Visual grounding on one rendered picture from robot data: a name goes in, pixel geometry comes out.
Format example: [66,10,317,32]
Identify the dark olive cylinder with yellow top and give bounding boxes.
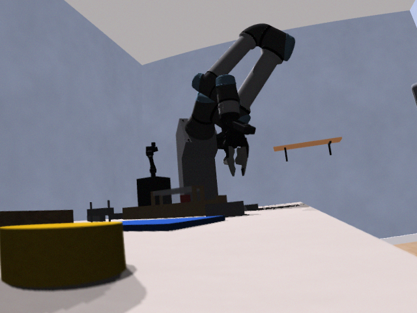
[0,222,126,288]

